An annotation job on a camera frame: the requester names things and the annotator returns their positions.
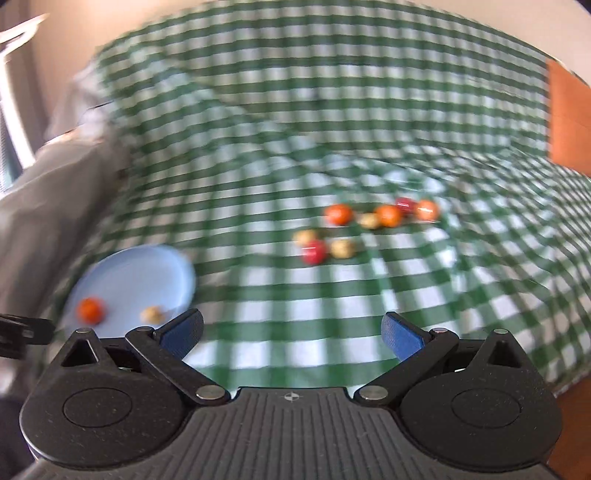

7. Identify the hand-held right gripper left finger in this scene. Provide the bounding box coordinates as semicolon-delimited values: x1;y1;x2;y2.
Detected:
58;308;232;407

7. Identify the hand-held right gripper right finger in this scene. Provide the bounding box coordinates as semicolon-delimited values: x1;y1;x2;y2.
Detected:
353;311;528;409

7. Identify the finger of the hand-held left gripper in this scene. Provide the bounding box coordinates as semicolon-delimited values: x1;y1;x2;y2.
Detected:
0;313;55;359

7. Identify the light blue plate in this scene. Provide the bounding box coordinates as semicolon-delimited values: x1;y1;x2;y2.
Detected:
65;246;197;340

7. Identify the grey cloth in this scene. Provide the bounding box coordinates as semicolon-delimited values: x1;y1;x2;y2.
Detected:
0;69;134;398

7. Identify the green checked cloth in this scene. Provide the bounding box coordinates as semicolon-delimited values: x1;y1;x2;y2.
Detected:
46;4;591;398

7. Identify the orange cushion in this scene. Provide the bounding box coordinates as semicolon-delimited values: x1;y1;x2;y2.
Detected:
546;59;591;176

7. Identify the white chair frame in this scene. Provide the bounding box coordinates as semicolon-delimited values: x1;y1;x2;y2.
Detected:
0;14;49;190

